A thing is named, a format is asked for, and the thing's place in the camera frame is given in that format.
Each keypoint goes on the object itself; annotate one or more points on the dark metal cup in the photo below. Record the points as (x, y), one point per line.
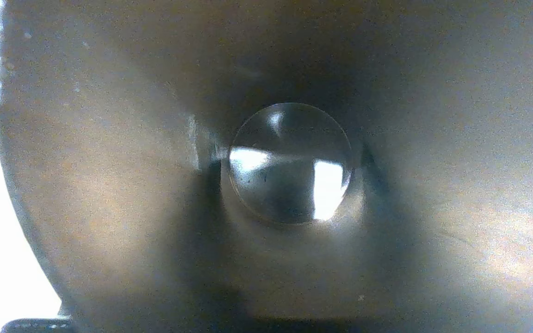
(109, 185)

